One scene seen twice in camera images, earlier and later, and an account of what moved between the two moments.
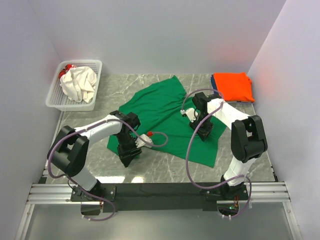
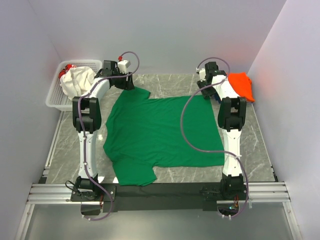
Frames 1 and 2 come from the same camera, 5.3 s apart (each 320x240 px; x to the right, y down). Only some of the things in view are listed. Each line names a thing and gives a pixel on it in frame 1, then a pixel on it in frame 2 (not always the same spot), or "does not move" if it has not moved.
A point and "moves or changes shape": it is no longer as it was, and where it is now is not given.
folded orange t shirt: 235,86 does not move
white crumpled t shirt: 78,83 does not move
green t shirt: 165,126 moves or changes shape
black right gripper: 203,133 → 208,93
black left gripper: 126,156 → 127,85
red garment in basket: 65,69 does not move
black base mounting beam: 150,197 does not move
